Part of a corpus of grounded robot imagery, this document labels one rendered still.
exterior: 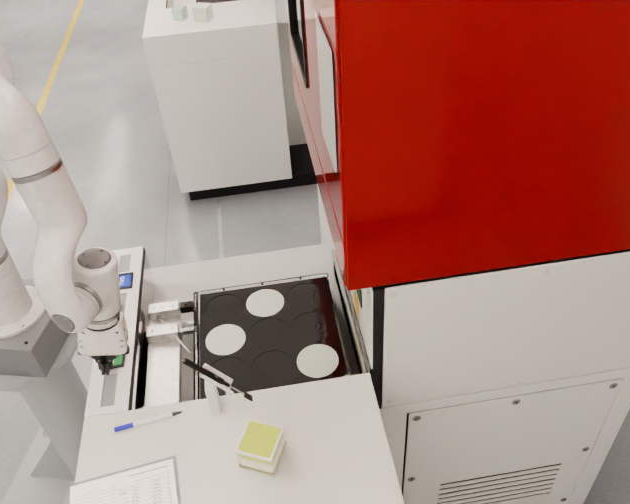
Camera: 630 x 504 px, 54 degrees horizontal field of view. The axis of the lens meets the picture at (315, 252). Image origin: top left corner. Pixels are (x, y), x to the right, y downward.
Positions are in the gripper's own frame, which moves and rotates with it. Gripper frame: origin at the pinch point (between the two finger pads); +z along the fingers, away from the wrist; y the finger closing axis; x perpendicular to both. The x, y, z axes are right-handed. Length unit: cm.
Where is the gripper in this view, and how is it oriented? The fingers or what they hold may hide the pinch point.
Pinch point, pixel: (105, 364)
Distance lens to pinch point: 148.1
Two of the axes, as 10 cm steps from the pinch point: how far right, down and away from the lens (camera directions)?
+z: -1.5, 7.6, 6.3
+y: -9.8, -0.2, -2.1
